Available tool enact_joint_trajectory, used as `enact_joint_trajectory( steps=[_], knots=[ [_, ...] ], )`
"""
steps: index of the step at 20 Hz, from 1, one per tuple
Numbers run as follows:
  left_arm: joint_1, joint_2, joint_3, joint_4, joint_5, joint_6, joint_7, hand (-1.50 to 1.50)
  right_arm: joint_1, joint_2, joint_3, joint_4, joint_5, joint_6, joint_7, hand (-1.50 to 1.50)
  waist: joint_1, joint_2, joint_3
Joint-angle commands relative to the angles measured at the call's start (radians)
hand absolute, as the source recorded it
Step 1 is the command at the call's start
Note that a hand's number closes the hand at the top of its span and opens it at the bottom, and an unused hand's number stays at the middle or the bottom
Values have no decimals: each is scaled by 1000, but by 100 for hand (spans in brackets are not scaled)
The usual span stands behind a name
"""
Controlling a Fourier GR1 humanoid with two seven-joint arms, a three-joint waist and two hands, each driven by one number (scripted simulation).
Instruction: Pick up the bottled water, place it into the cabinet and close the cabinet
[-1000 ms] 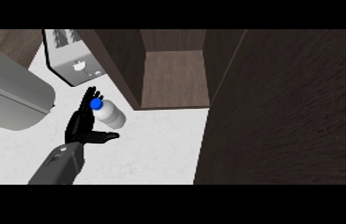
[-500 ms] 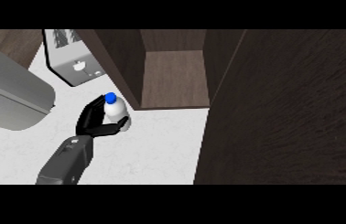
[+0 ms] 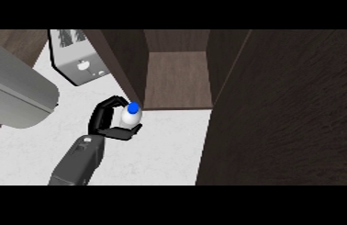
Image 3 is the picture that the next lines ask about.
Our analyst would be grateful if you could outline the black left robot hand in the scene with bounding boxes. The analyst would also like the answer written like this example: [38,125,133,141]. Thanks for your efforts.
[87,95,143,141]

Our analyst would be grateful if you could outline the silver toaster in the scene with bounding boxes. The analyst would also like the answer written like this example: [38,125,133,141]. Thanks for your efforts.
[47,29,112,87]

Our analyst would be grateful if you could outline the dark wooden cabinet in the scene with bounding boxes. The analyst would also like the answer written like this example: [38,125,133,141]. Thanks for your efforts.
[82,29,252,111]

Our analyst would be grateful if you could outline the white bottle with blue cap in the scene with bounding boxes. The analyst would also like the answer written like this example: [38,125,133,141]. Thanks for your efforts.
[118,101,143,130]

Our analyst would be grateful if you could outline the dark wooden cabinet door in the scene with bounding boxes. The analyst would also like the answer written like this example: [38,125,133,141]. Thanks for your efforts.
[193,29,347,186]

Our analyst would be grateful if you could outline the grey rounded appliance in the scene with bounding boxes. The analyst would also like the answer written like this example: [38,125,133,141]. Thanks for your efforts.
[0,46,60,129]

